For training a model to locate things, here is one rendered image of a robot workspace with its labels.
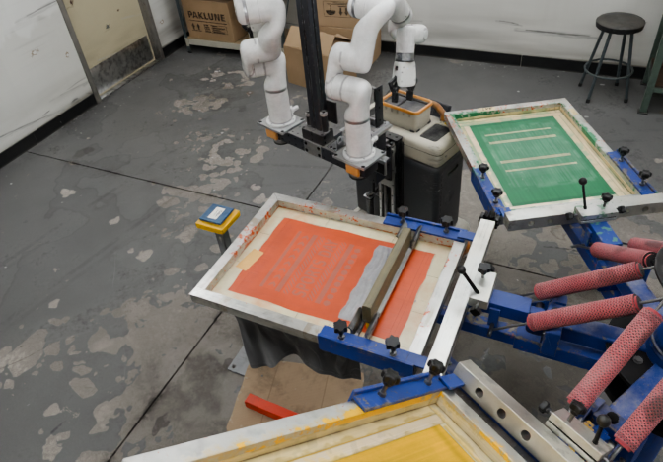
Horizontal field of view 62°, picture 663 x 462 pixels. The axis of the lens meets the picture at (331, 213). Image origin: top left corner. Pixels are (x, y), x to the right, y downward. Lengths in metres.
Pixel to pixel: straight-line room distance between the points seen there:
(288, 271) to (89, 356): 1.59
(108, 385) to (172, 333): 0.40
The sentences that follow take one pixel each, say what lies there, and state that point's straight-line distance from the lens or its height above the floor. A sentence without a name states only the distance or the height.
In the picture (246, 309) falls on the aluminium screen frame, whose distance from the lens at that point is 1.82.
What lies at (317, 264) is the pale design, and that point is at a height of 0.96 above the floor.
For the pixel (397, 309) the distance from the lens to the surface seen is 1.81.
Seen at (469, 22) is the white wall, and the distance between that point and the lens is 5.47.
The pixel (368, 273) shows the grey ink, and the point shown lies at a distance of 1.91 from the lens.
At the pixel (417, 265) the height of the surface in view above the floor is 0.96.
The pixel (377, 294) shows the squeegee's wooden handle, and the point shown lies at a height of 1.06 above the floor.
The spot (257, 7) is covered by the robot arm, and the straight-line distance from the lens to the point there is 2.06.
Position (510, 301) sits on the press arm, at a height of 1.04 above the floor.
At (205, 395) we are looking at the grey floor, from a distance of 2.89.
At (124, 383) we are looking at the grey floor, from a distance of 3.08.
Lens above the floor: 2.33
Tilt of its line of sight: 39 degrees down
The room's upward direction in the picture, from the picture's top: 6 degrees counter-clockwise
